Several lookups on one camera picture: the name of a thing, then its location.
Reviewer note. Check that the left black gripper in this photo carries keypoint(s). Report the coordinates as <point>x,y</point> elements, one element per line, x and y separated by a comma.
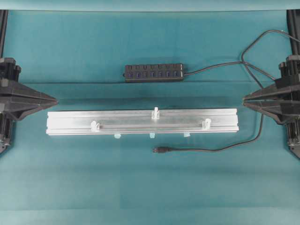
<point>9,88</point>

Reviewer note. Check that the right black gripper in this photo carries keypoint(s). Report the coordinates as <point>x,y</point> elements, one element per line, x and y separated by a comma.
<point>285,89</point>

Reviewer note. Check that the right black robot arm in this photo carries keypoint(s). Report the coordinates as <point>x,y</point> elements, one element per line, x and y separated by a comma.
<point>281,101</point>

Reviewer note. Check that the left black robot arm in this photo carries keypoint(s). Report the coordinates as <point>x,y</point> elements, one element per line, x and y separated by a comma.
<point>17,100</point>

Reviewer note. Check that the black multiport USB hub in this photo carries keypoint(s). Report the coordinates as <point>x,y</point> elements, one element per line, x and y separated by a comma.
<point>154,73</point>

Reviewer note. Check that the silver aluminium extrusion rail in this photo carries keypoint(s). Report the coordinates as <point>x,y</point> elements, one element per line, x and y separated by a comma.
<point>158,121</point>

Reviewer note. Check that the right black frame post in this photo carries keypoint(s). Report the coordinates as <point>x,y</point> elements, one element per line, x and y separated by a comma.
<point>293,23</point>

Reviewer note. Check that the black frame post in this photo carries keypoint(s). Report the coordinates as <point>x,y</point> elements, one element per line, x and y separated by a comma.
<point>293,23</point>
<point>3,26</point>

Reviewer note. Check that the left black frame post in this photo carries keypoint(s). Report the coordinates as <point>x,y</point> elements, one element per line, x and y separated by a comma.
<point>3,26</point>

